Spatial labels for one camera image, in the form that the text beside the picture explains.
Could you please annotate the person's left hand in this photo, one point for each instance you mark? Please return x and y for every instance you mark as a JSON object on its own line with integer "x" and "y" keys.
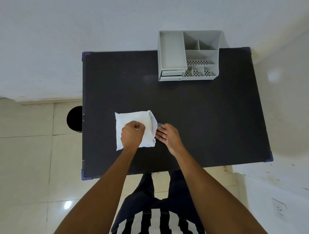
{"x": 131, "y": 136}

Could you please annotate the person's right hand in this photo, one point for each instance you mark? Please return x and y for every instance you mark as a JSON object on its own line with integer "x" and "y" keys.
{"x": 171, "y": 139}

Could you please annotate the person's right fingers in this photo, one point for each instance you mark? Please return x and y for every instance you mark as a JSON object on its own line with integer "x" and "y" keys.
{"x": 163, "y": 133}

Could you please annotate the person's left fingers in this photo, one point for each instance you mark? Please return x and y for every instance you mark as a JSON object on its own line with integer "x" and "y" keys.
{"x": 139, "y": 126}

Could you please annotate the white cloth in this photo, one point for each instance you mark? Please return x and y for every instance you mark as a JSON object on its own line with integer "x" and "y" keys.
{"x": 126, "y": 118}

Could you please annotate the person's left forearm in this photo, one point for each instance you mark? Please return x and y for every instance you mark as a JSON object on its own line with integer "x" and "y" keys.
{"x": 103, "y": 190}

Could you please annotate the person's right forearm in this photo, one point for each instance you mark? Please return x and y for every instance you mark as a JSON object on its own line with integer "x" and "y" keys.
{"x": 210, "y": 192}

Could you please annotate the dark trousers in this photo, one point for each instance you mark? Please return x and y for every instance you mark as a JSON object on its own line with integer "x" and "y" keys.
{"x": 144, "y": 192}

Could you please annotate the black round bin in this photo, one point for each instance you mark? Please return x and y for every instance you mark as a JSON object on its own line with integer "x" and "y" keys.
{"x": 75, "y": 119}

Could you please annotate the purple table corner guard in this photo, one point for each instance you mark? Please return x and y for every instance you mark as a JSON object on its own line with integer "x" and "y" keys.
{"x": 86, "y": 174}
{"x": 269, "y": 158}
{"x": 85, "y": 56}

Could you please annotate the grey plastic desk organizer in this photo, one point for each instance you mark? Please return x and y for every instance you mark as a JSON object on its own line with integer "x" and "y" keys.
{"x": 172, "y": 51}

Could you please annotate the black white striped shirt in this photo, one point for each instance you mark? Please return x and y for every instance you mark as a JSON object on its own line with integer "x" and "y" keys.
{"x": 154, "y": 223}

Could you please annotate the white wall power socket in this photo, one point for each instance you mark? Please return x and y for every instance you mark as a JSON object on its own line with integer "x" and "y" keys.
{"x": 279, "y": 207}

